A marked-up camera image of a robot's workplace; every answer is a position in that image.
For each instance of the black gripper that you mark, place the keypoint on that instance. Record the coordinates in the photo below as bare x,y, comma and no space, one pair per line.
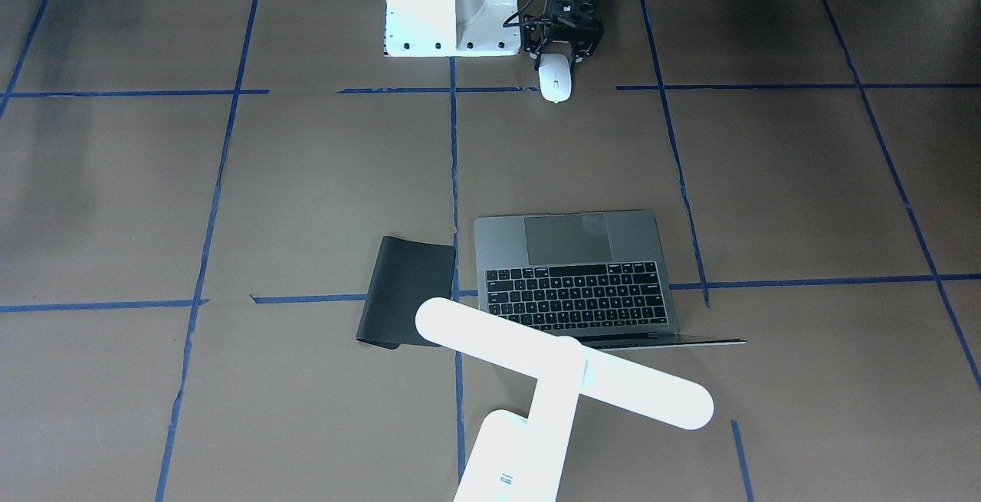
591,41

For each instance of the white computer mouse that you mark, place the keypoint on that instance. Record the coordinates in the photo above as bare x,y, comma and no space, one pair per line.
555,79

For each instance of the grey laptop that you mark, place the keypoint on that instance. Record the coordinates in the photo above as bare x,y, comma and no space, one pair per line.
599,277

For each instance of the black mouse pad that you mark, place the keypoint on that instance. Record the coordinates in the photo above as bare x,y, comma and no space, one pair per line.
406,274

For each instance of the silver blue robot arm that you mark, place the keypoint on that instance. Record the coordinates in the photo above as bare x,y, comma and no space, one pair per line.
532,7

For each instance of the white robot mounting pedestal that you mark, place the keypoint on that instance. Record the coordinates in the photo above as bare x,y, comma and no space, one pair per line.
438,28

